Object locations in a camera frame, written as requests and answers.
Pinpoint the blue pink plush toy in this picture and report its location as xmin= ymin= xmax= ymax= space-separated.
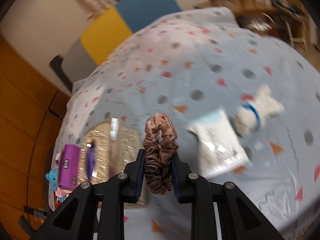
xmin=46 ymin=167 xmax=71 ymax=203

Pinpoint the white knit glove blue band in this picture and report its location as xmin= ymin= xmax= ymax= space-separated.
xmin=233 ymin=85 xmax=285 ymax=137

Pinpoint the wooden desk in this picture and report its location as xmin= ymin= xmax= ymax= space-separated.
xmin=193 ymin=0 xmax=278 ymax=17

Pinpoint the brown satin scrunchie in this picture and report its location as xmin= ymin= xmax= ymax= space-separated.
xmin=143 ymin=113 xmax=178 ymax=195

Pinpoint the ornate silver tissue box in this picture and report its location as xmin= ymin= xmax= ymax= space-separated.
xmin=77 ymin=117 xmax=148 ymax=209

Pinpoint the purple box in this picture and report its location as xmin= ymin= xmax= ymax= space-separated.
xmin=58 ymin=144 xmax=81 ymax=191

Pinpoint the multicolour sofa backrest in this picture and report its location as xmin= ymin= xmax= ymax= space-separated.
xmin=62 ymin=0 xmax=182 ymax=84

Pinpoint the patterned tablecloth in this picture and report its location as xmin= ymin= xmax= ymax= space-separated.
xmin=54 ymin=7 xmax=319 ymax=239

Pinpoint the wet wipes packet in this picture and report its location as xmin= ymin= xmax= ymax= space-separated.
xmin=188 ymin=107 xmax=249 ymax=179

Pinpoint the white folding table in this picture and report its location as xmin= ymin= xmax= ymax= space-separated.
xmin=272 ymin=0 xmax=309 ymax=54

